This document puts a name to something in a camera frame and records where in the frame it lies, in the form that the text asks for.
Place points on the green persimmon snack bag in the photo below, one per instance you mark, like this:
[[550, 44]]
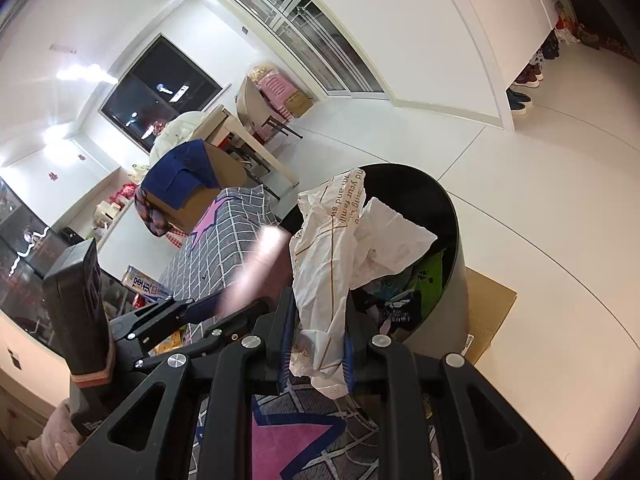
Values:
[[409, 297]]

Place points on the person's left hand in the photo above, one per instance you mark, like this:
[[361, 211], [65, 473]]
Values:
[[44, 456]]

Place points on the grey checkered star tablecloth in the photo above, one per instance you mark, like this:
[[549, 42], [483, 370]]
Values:
[[217, 430]]

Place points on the white counter cabinet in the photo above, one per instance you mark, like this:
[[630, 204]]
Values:
[[129, 243]]

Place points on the glass balcony door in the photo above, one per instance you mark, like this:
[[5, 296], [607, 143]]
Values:
[[308, 34]]

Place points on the dark window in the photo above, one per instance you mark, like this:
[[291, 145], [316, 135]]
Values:
[[162, 84]]

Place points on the black round trash bin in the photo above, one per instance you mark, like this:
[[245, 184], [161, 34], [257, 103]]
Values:
[[420, 199]]

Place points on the pink plastic stool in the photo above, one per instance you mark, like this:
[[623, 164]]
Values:
[[277, 90]]

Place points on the cardboard box with blue cloth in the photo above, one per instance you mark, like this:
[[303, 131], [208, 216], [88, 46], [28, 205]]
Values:
[[180, 187]]

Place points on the tall blue white can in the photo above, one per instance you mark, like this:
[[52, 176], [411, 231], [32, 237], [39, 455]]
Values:
[[144, 285]]

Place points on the white paper bag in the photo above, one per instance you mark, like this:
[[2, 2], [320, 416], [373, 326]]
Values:
[[347, 240]]

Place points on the glass door display fridge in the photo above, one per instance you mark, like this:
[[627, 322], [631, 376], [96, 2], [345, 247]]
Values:
[[28, 249]]

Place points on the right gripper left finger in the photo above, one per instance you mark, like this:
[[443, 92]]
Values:
[[144, 419]]

